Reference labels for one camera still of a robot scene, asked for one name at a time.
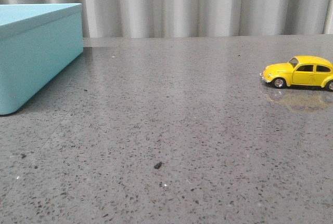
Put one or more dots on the yellow toy beetle car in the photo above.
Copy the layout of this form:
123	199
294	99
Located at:
299	71

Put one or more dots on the light blue plastic box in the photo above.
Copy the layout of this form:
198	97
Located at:
37	42

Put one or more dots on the small black debris chip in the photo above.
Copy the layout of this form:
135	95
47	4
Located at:
158	165

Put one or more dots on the grey pleated curtain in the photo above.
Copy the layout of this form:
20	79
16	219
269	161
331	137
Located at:
190	18

